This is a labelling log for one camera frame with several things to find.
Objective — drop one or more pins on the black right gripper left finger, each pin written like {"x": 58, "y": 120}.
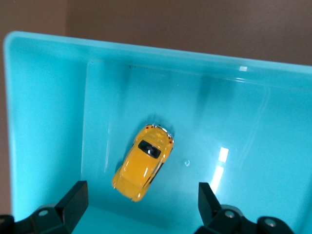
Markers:
{"x": 73, "y": 207}

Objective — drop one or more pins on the cyan plastic bin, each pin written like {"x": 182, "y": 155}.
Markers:
{"x": 219, "y": 109}

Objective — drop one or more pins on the yellow beetle toy car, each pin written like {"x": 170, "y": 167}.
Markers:
{"x": 139, "y": 165}

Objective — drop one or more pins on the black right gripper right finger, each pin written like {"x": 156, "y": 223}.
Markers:
{"x": 209, "y": 209}

